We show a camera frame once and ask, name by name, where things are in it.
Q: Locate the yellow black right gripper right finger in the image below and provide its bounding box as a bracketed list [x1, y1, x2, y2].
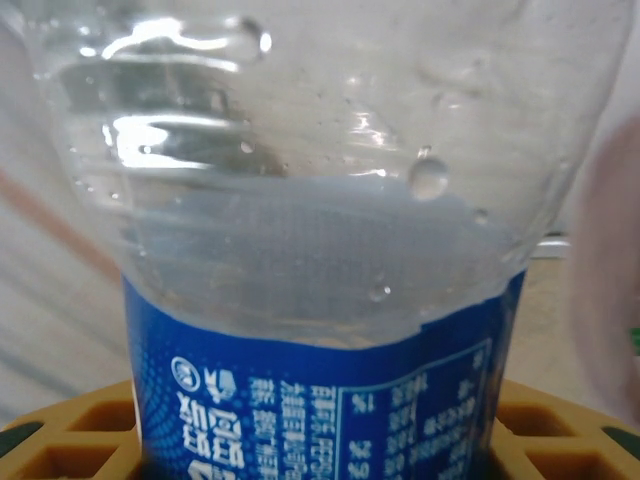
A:
[492, 377, 640, 480]

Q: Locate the crushed clear bottle blue label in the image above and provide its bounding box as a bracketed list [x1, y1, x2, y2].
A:
[19, 0, 636, 480]

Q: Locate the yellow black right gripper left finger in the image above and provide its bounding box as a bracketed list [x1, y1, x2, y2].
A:
[0, 378, 146, 480]

